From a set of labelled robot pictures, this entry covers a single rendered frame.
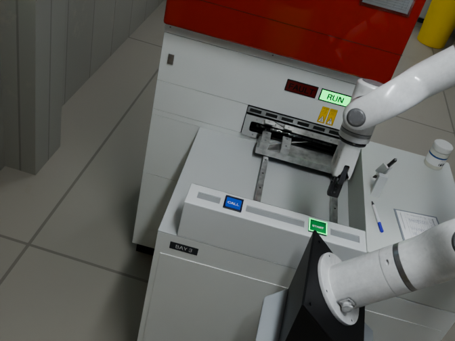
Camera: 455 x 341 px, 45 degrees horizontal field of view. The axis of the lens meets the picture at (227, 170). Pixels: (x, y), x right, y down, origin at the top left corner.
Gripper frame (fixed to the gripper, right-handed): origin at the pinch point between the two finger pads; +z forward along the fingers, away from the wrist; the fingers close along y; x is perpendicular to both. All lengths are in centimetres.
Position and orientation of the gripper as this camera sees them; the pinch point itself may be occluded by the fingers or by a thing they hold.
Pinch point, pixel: (334, 189)
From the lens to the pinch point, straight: 154.9
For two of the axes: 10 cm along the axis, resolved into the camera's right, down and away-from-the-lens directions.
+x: 9.6, 2.7, -0.1
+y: -1.2, 4.0, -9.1
